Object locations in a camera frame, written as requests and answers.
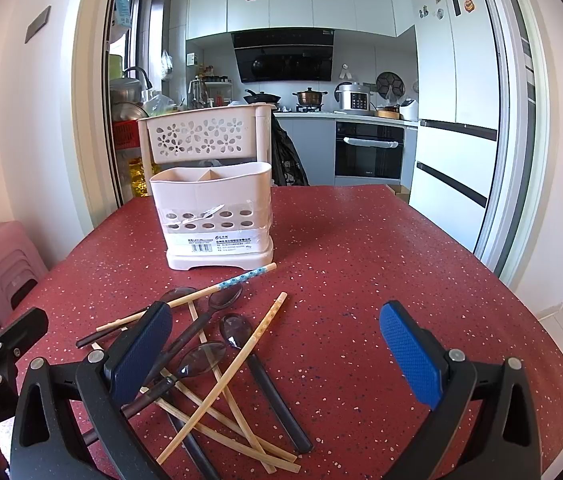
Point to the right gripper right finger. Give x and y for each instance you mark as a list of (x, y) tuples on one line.
[(504, 443)]

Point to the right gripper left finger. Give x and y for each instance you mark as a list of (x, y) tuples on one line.
[(47, 442)]

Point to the dark translucent spoon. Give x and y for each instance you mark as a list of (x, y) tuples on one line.
[(195, 362), (167, 297), (217, 302), (236, 330)]

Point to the plain wooden chopstick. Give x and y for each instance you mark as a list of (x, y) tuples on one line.
[(240, 419), (237, 446), (269, 448)]

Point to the orange patterned chopstick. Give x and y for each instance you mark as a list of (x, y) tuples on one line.
[(194, 421)]

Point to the blue patterned chopstick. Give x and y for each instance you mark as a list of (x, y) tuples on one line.
[(239, 279)]

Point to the pink plastic stool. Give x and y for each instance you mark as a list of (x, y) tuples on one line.
[(21, 267)]

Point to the yellow gold package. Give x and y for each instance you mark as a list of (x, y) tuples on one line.
[(138, 180)]

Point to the steel pot with lid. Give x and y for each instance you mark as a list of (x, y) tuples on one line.
[(125, 90)]

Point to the pink utensil holder caddy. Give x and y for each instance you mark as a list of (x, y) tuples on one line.
[(216, 216)]

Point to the built-in black oven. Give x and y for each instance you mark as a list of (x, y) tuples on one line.
[(369, 150)]

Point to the spice rack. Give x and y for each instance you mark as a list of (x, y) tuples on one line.
[(210, 91)]

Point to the black bag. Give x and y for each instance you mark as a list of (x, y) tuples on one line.
[(287, 168)]

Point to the white small appliance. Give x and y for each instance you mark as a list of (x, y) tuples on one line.
[(409, 110)]

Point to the white refrigerator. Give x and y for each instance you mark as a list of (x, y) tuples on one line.
[(458, 112)]

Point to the black wok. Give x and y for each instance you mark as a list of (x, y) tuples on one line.
[(252, 97)]

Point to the silver rice cooker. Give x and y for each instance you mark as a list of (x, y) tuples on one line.
[(353, 97)]

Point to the black round trivet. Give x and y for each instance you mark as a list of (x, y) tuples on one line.
[(390, 87)]

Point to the brass cooking pot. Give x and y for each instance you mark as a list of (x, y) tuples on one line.
[(310, 98)]

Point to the black range hood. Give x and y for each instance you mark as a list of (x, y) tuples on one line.
[(284, 54)]

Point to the white upper cabinets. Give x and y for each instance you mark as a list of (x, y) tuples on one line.
[(389, 18)]

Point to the grey wall switch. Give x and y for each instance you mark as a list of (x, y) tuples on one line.
[(37, 24)]

